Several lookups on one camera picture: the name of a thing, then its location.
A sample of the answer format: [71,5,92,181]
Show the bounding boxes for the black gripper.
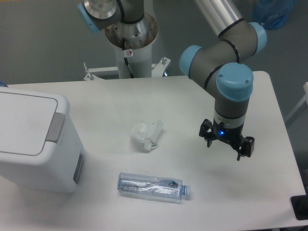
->
[199,119,255,161]

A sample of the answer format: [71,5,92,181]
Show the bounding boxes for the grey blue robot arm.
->
[77,0,267,157]

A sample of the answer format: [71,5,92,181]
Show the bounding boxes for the white trash can body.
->
[0,84,87,193]

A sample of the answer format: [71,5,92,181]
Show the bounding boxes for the white trash can lid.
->
[0,87,70,156]

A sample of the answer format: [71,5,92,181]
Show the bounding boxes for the crumpled white paper wrapper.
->
[129,120,164,152]

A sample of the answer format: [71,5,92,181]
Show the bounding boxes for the clear plastic water bottle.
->
[117,172,191,203]

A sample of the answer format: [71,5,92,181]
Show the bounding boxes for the black device at table edge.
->
[290,195,308,220]

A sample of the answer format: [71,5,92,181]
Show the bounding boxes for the blue plastic bag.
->
[252,0,296,30]

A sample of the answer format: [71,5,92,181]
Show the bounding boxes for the white frame at right edge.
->
[284,82,308,127]

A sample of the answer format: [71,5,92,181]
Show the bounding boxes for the black cable on pedestal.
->
[121,38,134,78]

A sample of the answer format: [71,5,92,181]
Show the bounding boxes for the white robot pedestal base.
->
[84,13,171,80]

